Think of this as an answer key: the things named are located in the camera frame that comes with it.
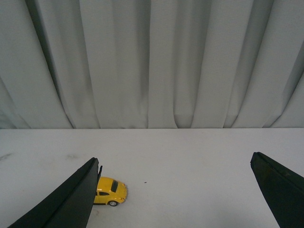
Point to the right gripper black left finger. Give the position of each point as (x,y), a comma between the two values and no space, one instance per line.
(69,205)

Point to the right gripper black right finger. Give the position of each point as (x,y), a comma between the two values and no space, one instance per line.
(282,189)

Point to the yellow beetle toy car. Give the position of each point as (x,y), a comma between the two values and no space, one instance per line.
(110,192)

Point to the white curtain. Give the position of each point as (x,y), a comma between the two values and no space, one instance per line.
(88,64)

